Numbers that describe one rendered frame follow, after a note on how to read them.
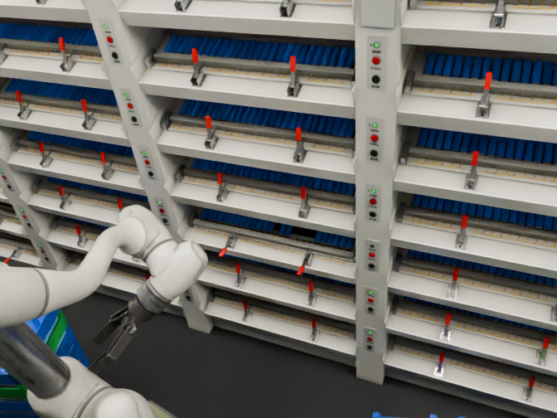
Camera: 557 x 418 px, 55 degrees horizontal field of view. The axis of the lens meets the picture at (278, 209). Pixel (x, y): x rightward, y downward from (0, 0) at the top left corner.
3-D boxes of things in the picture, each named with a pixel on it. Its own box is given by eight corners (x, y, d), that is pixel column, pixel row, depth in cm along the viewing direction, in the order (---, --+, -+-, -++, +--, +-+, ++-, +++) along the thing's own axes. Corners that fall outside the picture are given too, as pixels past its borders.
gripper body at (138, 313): (136, 288, 148) (113, 310, 149) (136, 303, 140) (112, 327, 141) (157, 303, 151) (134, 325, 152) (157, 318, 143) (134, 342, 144)
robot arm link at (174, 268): (181, 303, 148) (155, 269, 153) (220, 264, 147) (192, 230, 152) (162, 302, 138) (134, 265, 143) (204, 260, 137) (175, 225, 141)
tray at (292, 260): (357, 284, 162) (354, 272, 154) (186, 245, 183) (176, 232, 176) (373, 228, 171) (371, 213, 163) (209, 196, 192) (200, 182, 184)
